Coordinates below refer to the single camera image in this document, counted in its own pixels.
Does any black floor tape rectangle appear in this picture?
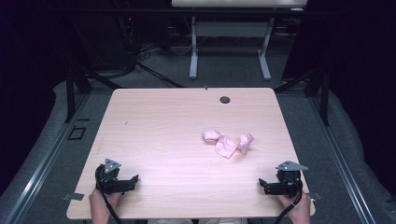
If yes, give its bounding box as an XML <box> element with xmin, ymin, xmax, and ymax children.
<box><xmin>66</xmin><ymin>125</ymin><xmax>88</xmax><ymax>141</ymax></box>

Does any black metal frame stand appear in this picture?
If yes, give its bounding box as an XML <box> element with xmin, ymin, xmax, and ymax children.
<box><xmin>64</xmin><ymin>61</ymin><xmax>122</xmax><ymax>124</ymax></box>
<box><xmin>274</xmin><ymin>66</ymin><xmax>331</xmax><ymax>127</ymax></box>

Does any bundle of black floor cables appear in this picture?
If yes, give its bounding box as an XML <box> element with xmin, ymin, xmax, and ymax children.
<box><xmin>118</xmin><ymin>15</ymin><xmax>188</xmax><ymax>90</ymax></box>

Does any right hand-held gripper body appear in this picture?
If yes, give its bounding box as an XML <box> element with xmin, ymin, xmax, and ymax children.
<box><xmin>263</xmin><ymin>160</ymin><xmax>309</xmax><ymax>198</ymax></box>

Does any aluminium floor rail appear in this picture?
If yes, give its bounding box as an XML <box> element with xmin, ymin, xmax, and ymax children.
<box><xmin>307</xmin><ymin>92</ymin><xmax>378</xmax><ymax>224</ymax></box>
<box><xmin>0</xmin><ymin>92</ymin><xmax>92</xmax><ymax>224</ymax></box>

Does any person's right hand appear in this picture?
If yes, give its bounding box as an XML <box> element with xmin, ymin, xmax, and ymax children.
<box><xmin>276</xmin><ymin>191</ymin><xmax>312</xmax><ymax>224</ymax></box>

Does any person's left hand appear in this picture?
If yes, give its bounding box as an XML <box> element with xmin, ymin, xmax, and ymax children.
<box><xmin>88</xmin><ymin>188</ymin><xmax>123</xmax><ymax>218</ymax></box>

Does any large crumpled pink sock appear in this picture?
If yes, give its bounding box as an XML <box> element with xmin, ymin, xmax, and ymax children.
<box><xmin>202</xmin><ymin>130</ymin><xmax>239</xmax><ymax>160</ymax></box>

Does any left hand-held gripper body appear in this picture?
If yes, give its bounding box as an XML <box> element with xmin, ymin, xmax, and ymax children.
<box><xmin>94</xmin><ymin>158</ymin><xmax>137</xmax><ymax>196</ymax></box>

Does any small crumpled pink sock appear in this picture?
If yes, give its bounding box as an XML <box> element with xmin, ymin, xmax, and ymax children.
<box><xmin>237</xmin><ymin>133</ymin><xmax>255</xmax><ymax>156</ymax></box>

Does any right hand-held gripper black cable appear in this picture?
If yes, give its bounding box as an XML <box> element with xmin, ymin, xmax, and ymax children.
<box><xmin>273</xmin><ymin>178</ymin><xmax>304</xmax><ymax>224</ymax></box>

